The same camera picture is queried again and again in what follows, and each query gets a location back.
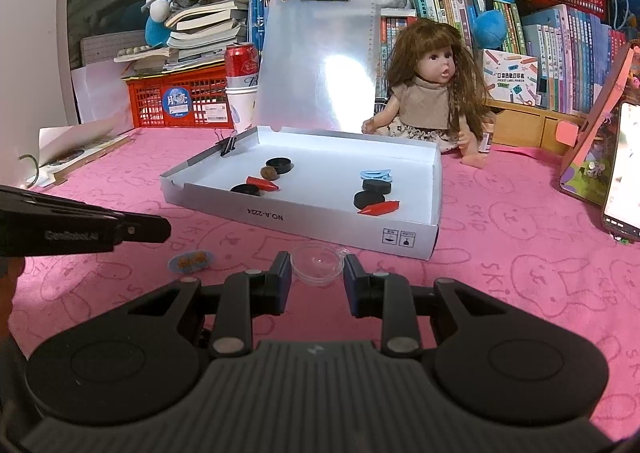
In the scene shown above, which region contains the clear plastic dish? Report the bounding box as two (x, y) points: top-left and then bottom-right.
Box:
(291, 243), (349, 287)

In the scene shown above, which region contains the red cone piece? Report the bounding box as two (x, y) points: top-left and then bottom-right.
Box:
(358, 200), (400, 217)
(245, 176), (280, 192)

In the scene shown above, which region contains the black round disc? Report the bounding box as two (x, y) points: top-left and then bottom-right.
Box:
(352, 191), (385, 210)
(362, 179), (392, 195)

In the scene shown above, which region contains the black round lid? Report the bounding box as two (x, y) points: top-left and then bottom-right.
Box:
(231, 183), (262, 196)
(266, 157), (293, 174)

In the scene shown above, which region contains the blue clip piece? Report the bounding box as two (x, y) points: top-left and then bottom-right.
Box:
(360, 169), (393, 183)

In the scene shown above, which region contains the brown nut piece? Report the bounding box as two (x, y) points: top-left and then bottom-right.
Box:
(260, 166), (279, 181)

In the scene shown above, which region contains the person's hand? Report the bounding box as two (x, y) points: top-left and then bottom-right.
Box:
(0, 257), (25, 339)

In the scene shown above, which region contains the blue lid with nuts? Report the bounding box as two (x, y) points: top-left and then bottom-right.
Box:
(167, 251), (214, 275)

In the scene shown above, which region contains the white shallow cardboard box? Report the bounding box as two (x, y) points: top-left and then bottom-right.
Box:
(160, 127), (442, 260)

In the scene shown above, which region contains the black binder clip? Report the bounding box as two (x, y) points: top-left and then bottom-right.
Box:
(215, 130), (239, 157)

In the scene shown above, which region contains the pink bunny towel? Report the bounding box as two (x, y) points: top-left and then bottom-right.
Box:
(10, 129), (639, 439)

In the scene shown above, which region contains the red plastic basket left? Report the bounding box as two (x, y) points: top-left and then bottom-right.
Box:
(124, 64), (234, 129)

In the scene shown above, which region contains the white paper cup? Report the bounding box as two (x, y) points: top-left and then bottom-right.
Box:
(226, 87), (257, 132)

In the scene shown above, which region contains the blue plush toy left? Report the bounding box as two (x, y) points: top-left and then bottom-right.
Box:
(141, 0), (172, 48)

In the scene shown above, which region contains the red soda can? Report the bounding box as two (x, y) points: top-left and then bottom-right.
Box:
(224, 42), (259, 88)

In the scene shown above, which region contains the stack of books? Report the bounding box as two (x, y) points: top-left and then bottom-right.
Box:
(114, 0), (250, 75)

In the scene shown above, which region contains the brown-haired baby doll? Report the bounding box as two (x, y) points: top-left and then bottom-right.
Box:
(361, 18), (490, 168)

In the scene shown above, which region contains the wooden drawer shelf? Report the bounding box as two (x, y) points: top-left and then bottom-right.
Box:
(486, 98), (586, 155)

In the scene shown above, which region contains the translucent plastic clipboard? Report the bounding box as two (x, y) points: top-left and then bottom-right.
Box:
(254, 0), (380, 133)

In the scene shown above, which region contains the smartphone on stand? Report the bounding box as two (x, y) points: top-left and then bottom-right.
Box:
(602, 101), (640, 242)

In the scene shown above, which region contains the white stationery box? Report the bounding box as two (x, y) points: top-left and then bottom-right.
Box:
(480, 49), (539, 106)

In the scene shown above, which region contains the row of upright books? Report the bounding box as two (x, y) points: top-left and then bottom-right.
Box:
(381, 0), (611, 115)

